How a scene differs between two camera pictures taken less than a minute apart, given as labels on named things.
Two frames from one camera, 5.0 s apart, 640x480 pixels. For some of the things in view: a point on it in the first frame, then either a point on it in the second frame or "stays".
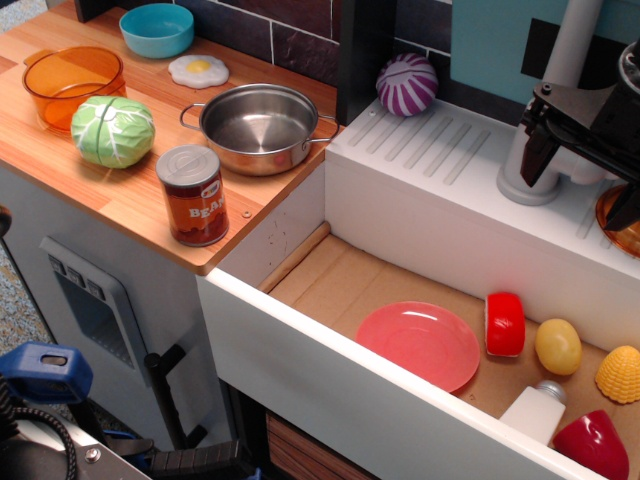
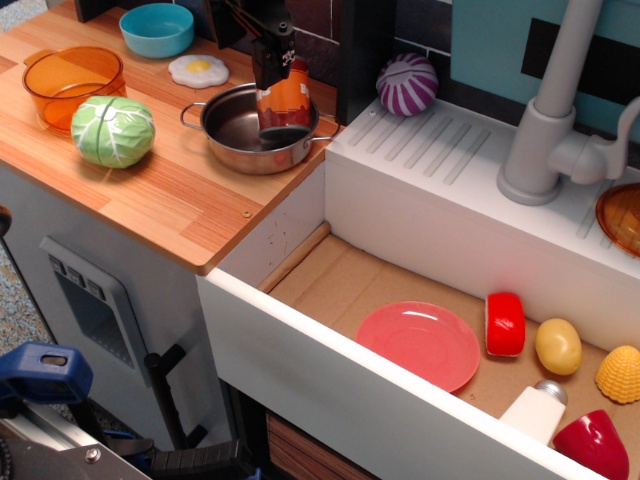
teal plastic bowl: [158, 30] stays
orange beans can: [194, 193] to [287, 103]
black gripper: [598, 121] to [236, 22]
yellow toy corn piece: [618, 375] stays
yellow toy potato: [558, 345] stays
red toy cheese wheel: [505, 324] stays
